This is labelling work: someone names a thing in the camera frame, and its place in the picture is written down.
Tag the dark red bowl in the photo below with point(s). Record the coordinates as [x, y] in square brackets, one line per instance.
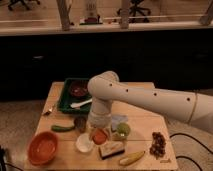
[78, 88]

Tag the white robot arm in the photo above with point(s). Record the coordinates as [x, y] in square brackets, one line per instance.
[189, 107]

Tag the orange bowl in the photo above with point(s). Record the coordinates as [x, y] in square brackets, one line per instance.
[42, 148]

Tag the wooden table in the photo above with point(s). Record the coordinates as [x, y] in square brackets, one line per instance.
[143, 123]

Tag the green tray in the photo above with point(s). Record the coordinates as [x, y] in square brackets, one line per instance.
[66, 99]

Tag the dark brown cup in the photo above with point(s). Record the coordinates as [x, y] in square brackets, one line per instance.
[80, 124]

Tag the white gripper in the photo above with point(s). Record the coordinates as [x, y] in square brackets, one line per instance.
[100, 121]

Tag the green cucumber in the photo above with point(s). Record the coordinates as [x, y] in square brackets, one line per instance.
[57, 128]

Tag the metal spoon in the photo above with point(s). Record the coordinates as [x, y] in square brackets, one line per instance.
[50, 110]

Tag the brown grape bunch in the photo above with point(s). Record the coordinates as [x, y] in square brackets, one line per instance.
[157, 148]

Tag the yellow corn cob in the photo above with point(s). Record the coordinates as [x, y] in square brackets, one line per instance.
[131, 158]

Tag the office chair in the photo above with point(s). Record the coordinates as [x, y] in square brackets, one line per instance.
[136, 8]
[13, 2]

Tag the orange apple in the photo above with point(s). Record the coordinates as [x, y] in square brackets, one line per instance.
[99, 137]

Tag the white spoon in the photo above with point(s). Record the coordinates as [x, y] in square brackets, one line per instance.
[79, 104]

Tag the white paper cup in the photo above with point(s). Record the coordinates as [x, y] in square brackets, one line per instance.
[84, 144]

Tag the office chair left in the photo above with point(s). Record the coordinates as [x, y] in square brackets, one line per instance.
[13, 2]

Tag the blue cloth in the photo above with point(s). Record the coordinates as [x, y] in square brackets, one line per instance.
[117, 119]

